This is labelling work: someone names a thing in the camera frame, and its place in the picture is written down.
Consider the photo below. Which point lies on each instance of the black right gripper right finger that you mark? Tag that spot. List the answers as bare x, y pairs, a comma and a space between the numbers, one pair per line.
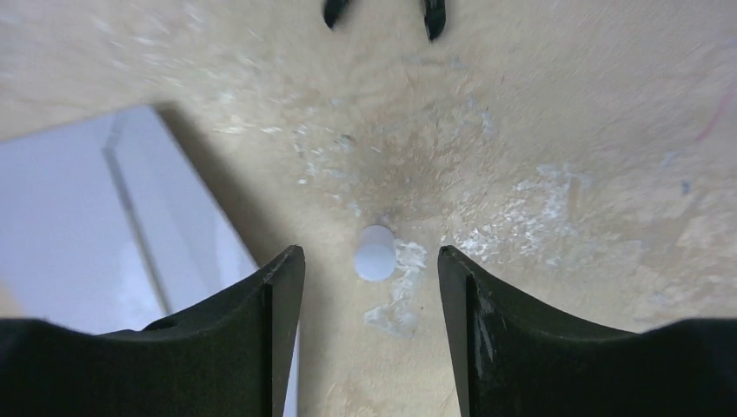
514, 355

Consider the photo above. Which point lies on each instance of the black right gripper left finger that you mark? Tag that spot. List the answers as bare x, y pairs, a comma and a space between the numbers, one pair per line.
228, 355

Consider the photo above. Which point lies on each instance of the white glue stick cap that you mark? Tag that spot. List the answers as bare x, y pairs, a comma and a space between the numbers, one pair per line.
374, 256

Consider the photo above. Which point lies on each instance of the black handled pliers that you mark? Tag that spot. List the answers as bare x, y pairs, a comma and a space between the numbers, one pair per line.
432, 15

